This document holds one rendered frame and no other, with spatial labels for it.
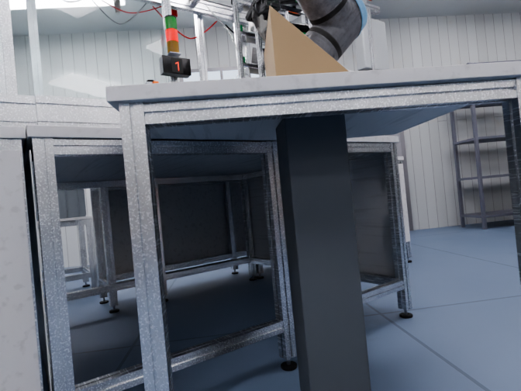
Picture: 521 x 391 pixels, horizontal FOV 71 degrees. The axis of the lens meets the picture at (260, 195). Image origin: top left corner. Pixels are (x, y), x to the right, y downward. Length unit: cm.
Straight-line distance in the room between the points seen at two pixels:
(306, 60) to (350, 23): 24
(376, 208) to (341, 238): 101
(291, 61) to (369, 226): 128
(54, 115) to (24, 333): 57
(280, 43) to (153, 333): 68
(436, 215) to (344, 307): 467
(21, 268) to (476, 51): 601
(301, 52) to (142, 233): 53
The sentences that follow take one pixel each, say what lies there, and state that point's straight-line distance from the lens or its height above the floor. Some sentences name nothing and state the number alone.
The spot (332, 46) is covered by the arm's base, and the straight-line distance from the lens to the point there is 107.
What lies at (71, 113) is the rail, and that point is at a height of 91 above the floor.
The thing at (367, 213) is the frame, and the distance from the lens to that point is 200.
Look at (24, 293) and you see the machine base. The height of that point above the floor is 45.
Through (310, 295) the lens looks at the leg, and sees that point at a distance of 97.
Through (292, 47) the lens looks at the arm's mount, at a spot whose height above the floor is 96.
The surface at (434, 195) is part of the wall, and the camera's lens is 559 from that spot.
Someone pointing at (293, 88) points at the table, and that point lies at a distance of 74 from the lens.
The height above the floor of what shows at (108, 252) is 38.
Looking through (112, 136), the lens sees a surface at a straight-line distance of 110.
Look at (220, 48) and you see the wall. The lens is 519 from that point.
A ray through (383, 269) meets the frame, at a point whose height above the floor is 21.
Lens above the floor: 62
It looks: 1 degrees up
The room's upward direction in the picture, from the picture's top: 5 degrees counter-clockwise
